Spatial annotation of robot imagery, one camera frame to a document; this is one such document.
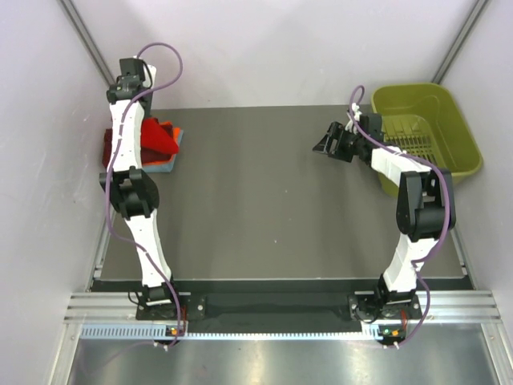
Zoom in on green plastic laundry basket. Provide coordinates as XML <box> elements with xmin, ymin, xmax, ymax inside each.
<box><xmin>371</xmin><ymin>83</ymin><xmax>483</xmax><ymax>184</ymax></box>

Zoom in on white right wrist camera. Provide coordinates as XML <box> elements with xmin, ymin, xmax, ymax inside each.
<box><xmin>345</xmin><ymin>103</ymin><xmax>362</xmax><ymax>135</ymax></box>

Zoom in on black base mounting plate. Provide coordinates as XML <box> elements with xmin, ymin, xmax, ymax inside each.
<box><xmin>127</xmin><ymin>291</ymin><xmax>420</xmax><ymax>322</ymax></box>

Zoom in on orange folded shirt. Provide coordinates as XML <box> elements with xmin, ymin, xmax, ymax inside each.
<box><xmin>143</xmin><ymin>121</ymin><xmax>183</xmax><ymax>166</ymax></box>

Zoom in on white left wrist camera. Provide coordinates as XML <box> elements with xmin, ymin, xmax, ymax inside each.
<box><xmin>143</xmin><ymin>61</ymin><xmax>156</xmax><ymax>89</ymax></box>

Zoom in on red t shirt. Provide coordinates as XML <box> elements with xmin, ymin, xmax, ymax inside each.
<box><xmin>140</xmin><ymin>118</ymin><xmax>180</xmax><ymax>155</ymax></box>

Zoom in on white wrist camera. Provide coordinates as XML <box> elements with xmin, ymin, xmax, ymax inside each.
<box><xmin>143</xmin><ymin>61</ymin><xmax>156</xmax><ymax>89</ymax></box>
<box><xmin>345</xmin><ymin>103</ymin><xmax>362</xmax><ymax>135</ymax></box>

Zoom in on dark red folded shirt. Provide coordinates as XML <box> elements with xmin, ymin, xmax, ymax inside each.
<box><xmin>102</xmin><ymin>128</ymin><xmax>172</xmax><ymax>168</ymax></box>

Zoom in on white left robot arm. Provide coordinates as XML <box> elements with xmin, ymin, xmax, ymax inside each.
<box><xmin>99</xmin><ymin>57</ymin><xmax>182</xmax><ymax>320</ymax></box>

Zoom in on slotted cable duct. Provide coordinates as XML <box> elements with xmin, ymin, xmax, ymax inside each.
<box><xmin>79</xmin><ymin>324</ymin><xmax>400</xmax><ymax>342</ymax></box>

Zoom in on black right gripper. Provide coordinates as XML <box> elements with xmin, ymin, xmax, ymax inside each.
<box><xmin>313</xmin><ymin>122</ymin><xmax>365</xmax><ymax>163</ymax></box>

